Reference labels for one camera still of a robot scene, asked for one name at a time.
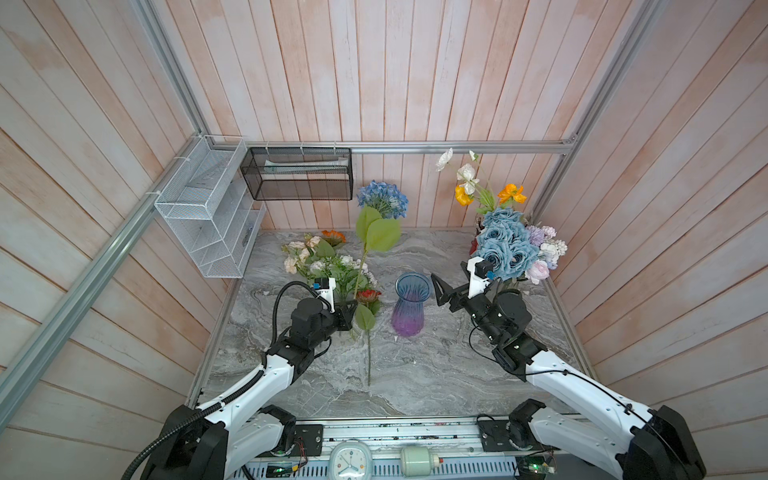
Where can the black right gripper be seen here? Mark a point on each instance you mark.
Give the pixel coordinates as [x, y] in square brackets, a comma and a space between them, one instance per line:
[450, 294]

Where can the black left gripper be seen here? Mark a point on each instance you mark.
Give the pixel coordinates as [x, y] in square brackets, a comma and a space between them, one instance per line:
[345, 315]

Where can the red rose flower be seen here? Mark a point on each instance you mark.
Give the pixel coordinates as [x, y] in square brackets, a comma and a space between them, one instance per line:
[369, 305]

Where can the white small-flower green bunch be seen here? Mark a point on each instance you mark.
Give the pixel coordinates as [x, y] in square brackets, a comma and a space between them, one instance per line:
[314, 257]

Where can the light blue rose bunch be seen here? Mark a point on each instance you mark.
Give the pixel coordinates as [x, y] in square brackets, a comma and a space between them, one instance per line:
[504, 241]

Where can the pastel mixed flower bouquet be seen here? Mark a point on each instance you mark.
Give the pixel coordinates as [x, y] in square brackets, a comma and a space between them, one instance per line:
[550, 250]

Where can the blue purple glass vase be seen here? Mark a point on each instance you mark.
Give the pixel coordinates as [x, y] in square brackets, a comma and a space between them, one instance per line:
[413, 290]

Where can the blue hydrangea flower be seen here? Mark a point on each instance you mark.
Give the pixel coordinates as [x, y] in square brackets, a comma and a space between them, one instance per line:
[378, 225]

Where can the white ranunculus flower stem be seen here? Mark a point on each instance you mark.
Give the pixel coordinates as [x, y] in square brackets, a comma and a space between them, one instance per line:
[467, 177]

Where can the yellow poppy flower stem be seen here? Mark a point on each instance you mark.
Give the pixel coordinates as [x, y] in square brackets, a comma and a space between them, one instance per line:
[487, 201]

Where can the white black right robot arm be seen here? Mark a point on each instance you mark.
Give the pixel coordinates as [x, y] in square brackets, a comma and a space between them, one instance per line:
[588, 402]

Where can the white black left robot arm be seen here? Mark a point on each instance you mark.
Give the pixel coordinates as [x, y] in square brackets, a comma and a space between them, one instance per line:
[219, 437]

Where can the orange gerbera flower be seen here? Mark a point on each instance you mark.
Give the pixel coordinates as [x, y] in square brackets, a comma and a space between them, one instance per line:
[333, 237]

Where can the white analog clock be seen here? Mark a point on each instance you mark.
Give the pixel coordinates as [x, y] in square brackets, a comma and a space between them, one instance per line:
[350, 460]

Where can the pale green cylinder device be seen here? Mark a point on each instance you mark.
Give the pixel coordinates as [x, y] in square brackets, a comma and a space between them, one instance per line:
[418, 461]

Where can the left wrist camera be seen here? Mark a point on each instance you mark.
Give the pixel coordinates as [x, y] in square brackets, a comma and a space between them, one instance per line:
[325, 288]

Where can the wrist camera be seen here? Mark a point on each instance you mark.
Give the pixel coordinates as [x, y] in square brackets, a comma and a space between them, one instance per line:
[325, 288]
[481, 275]

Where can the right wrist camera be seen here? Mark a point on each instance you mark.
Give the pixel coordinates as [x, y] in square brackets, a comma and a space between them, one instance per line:
[481, 275]

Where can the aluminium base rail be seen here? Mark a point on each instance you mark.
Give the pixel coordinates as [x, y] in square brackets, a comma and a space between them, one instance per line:
[477, 447]

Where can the black mesh wall basket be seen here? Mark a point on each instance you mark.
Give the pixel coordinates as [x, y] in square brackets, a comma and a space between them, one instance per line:
[298, 173]

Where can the white wire mesh shelf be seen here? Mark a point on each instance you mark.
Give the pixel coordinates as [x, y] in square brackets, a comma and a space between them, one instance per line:
[207, 205]

